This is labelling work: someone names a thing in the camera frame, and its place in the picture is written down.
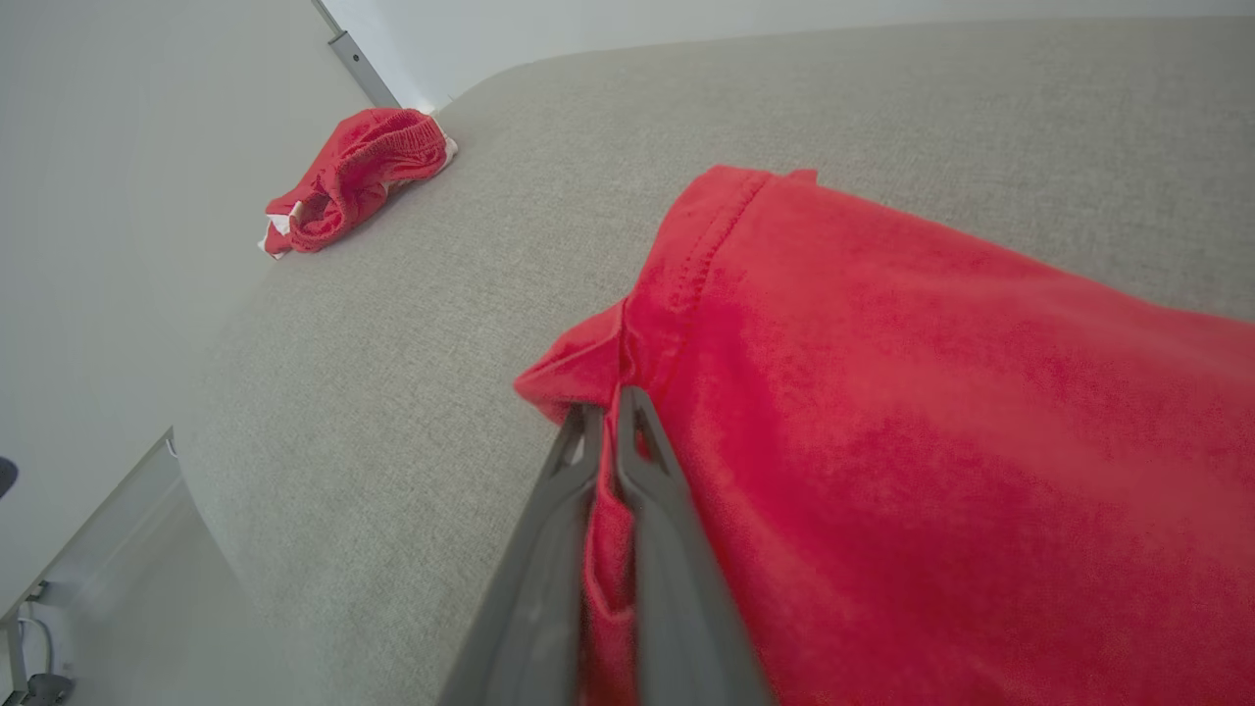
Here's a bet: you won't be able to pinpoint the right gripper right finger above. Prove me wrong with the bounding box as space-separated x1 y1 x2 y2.
616 385 776 706

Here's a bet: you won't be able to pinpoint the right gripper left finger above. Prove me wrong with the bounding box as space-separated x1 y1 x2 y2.
436 402 605 706

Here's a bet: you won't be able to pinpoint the red and white shirt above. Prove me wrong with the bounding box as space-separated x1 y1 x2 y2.
515 165 1255 706

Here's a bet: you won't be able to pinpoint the red shorts with white trim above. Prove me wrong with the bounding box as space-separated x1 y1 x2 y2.
260 108 460 260

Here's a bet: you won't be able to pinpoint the white cable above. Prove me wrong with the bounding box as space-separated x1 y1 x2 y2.
10 610 75 706

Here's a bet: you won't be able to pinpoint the metal wall trim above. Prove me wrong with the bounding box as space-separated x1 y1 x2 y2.
312 0 401 109

